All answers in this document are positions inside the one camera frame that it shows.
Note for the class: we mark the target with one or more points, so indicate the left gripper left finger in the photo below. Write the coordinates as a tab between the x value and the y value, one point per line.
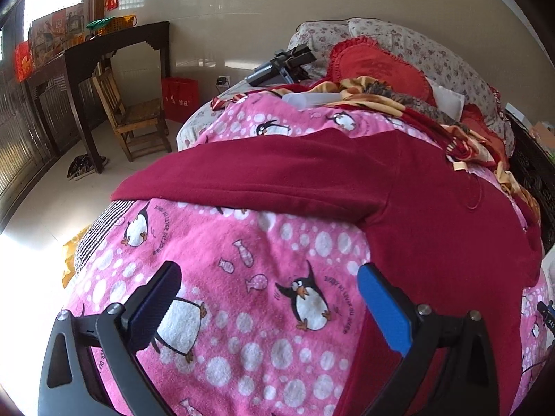
71	383

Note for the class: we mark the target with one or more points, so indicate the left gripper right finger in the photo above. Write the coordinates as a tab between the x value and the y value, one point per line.
446	365

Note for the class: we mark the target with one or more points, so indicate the dark red fleece sweater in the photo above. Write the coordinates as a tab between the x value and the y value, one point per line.
445	237

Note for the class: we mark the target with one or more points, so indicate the striped bed sheet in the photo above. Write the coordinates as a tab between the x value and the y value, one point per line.
98	231

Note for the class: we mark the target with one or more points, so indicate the pink penguin print blanket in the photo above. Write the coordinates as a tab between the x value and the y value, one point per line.
268	318

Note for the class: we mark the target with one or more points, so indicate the red heart pillow right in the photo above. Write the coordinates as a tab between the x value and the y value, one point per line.
473	119

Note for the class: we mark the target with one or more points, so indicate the red heart pillow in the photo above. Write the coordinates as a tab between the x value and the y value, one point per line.
362	56
473	119

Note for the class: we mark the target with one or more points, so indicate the dark slippers on floor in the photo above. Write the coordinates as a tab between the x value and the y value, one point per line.
80	167

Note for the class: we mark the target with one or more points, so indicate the white small pillow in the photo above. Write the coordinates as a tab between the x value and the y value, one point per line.
448	101

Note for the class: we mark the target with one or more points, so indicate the floral quilt pile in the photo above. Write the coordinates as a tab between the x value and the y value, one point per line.
437	62

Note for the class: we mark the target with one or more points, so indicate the small wooden chair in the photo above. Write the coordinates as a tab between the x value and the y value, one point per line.
140	129

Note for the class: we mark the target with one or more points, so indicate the dark floral garment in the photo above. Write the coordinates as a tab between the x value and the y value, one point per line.
384	94

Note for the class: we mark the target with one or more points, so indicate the red yellow patterned blanket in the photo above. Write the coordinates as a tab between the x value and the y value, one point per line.
468	140

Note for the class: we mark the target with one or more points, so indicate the red paper bag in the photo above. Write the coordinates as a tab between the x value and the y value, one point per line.
181	98

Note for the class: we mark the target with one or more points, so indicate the red heart pillow left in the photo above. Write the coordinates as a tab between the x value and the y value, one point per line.
362	56

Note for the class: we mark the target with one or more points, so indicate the dark wooden console table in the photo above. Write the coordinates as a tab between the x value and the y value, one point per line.
78	63

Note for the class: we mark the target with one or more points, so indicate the translucent plastic tube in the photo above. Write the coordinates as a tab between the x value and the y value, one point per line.
305	100

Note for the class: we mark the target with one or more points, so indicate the red box on table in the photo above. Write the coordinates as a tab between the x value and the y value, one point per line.
23	61

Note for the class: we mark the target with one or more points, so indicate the framed picture leaning on table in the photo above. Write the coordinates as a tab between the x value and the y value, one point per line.
50	35

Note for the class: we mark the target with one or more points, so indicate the black folded tripod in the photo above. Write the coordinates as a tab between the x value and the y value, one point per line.
286	65

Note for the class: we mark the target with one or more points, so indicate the yellow woven basket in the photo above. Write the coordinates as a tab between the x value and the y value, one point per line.
115	24

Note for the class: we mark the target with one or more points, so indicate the wall power outlet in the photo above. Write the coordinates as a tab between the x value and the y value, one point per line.
223	81

